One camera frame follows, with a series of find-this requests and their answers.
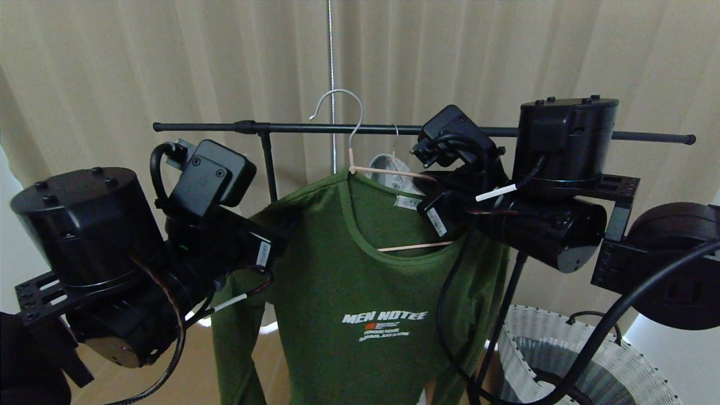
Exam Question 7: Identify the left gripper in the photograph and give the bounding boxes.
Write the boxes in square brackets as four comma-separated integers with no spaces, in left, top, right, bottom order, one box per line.
[67,208,289,369]

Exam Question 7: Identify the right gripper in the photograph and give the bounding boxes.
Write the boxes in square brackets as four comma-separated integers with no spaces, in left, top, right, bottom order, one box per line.
[419,188,609,275]

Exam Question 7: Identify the pale grey shorts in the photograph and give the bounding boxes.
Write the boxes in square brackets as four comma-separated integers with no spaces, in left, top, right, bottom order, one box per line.
[368,155,425,196]

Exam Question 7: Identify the green printed shirt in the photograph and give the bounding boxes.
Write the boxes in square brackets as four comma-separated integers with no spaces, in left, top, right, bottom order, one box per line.
[211,169,510,405]

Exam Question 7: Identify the white laundry basket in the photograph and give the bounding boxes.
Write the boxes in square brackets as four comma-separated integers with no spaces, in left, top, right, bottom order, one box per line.
[498,305,682,405]

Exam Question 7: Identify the black clothes rack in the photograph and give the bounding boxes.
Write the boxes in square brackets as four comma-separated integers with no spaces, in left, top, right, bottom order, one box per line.
[153,120,697,405]

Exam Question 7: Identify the beige curtain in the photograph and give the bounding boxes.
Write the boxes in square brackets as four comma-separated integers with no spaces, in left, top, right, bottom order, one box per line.
[0,0,720,332]

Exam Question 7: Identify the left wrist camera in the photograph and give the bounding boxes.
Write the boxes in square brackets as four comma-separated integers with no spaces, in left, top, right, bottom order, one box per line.
[163,139,257,226]

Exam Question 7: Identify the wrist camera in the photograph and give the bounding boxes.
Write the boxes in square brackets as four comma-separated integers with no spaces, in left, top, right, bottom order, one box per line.
[411,105,502,169]
[163,139,257,226]

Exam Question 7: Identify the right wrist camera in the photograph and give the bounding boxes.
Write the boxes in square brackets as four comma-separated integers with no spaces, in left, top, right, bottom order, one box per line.
[411,105,502,169]

